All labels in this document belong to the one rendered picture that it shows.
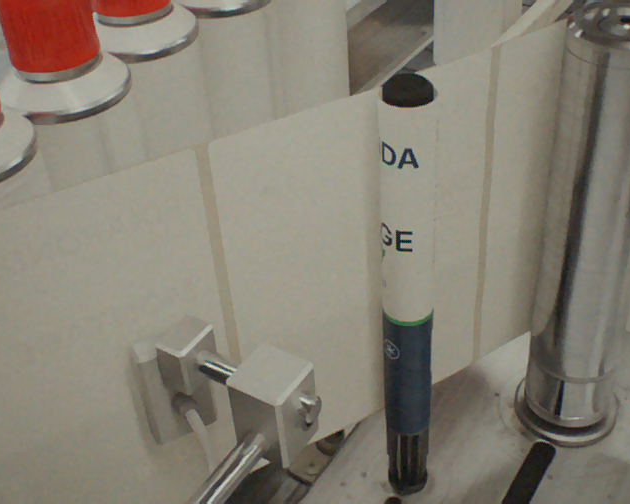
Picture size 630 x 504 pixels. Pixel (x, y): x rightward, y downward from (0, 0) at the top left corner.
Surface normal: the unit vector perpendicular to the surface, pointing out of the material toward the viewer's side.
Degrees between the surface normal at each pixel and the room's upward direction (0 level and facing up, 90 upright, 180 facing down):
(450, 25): 90
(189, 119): 90
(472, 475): 0
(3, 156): 45
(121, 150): 90
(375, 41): 0
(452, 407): 0
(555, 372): 90
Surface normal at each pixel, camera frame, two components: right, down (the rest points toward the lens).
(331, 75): 0.63, 0.44
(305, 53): 0.15, 0.60
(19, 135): 0.66, -0.55
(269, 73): 0.81, 0.32
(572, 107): -0.85, 0.36
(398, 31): -0.07, -0.79
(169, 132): 0.40, 0.54
